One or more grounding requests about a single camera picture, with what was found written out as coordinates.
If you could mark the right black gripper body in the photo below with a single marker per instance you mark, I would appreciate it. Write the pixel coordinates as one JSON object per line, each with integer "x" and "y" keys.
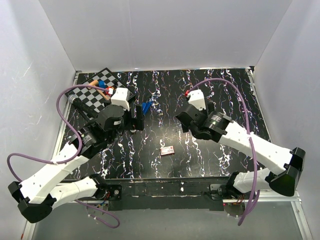
{"x": 210, "y": 107}

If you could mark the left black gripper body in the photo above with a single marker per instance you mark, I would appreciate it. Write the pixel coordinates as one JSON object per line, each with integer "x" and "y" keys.
{"x": 128, "y": 120}

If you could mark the blue stapler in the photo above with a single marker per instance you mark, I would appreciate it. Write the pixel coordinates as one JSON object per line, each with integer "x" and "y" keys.
{"x": 146, "y": 106}

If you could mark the red white staple box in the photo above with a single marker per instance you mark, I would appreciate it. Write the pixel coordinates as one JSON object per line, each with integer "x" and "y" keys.
{"x": 168, "y": 150}

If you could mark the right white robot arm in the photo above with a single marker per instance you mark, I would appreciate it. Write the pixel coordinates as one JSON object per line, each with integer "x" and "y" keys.
{"x": 283, "y": 167}

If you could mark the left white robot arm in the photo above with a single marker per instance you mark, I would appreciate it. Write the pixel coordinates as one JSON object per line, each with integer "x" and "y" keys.
{"x": 38, "y": 195}

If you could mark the black cylinder silver cap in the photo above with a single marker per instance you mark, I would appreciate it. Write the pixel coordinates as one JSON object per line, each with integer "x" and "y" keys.
{"x": 78, "y": 103}

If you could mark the blue toy block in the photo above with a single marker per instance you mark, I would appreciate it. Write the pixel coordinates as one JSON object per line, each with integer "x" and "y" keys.
{"x": 101, "y": 84}

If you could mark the checkered chess board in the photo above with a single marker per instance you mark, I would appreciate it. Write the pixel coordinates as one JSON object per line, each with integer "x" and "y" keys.
{"x": 91, "y": 97}

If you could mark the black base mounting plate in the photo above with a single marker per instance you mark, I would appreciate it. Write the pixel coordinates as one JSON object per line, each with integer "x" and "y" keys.
{"x": 165, "y": 193}

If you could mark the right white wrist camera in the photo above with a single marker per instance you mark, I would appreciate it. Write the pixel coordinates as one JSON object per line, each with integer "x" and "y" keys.
{"x": 196, "y": 98}

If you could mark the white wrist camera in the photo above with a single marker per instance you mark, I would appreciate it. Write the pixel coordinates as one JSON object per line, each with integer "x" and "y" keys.
{"x": 196, "y": 98}
{"x": 120, "y": 98}

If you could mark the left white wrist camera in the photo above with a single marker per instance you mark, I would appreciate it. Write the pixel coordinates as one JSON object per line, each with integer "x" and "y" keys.
{"x": 120, "y": 98}

